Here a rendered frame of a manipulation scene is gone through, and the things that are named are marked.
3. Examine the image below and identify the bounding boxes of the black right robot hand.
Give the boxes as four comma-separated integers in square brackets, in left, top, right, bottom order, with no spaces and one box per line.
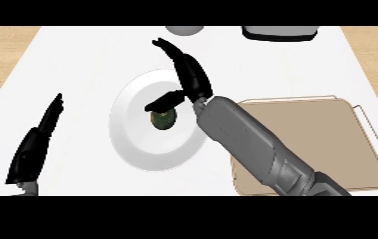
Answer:
[142,37,215,114]

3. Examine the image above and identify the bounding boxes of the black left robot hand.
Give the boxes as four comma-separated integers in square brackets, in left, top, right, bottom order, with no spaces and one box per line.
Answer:
[4,93,64,185]

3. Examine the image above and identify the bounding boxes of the dark green squash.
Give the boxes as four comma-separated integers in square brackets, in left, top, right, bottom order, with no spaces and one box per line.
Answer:
[148,107,178,131]

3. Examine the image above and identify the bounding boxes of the white round plate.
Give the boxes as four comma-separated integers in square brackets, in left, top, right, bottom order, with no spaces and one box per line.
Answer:
[107,68,207,172]

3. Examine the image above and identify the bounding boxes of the grey round object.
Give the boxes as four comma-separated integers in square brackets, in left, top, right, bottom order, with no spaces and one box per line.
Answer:
[163,25,205,37]

